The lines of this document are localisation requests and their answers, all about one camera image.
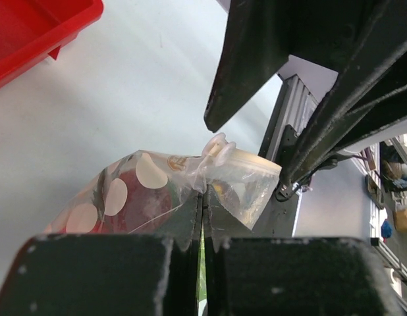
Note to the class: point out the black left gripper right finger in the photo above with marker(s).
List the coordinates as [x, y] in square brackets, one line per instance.
[250, 275]

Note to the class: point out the dark red fake fruit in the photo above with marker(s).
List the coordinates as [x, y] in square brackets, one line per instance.
[131, 207]

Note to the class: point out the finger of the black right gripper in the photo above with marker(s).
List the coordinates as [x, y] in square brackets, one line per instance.
[369, 96]
[312, 39]

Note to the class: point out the red plastic tray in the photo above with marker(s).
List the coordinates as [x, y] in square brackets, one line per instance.
[31, 31]

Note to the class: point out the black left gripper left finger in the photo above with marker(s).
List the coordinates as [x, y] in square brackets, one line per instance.
[109, 274]

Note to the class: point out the clear zip top bag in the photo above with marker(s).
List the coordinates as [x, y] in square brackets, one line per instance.
[243, 184]

